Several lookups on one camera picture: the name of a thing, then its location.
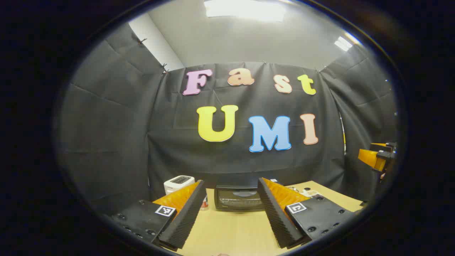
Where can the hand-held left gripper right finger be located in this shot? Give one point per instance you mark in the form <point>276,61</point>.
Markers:
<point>277,217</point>

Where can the clear plastic water bottle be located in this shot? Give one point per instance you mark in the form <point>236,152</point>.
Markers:
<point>204,204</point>

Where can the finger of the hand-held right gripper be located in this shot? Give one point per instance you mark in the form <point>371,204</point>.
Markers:
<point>371,158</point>

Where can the black electric oven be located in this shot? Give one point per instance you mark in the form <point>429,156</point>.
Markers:
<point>236,199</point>

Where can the white divided dish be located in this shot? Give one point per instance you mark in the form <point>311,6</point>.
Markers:
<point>312,193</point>

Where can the ceiling light panel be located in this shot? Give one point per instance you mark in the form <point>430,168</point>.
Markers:
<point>344,42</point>
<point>245,9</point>

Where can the white toaster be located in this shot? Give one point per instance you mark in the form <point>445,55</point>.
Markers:
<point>177,183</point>

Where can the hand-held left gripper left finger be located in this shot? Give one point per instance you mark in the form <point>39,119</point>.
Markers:
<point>185,217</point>

